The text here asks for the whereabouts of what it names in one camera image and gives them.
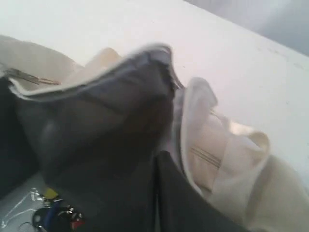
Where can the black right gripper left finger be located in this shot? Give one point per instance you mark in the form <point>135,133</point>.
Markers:
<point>127,196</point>

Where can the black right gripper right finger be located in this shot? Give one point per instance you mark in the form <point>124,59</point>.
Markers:
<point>181,208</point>

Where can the cream canvas bag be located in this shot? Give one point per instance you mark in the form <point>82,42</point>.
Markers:
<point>67,121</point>

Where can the bunch of colourful key tags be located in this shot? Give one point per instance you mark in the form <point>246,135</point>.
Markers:
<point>55,215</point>

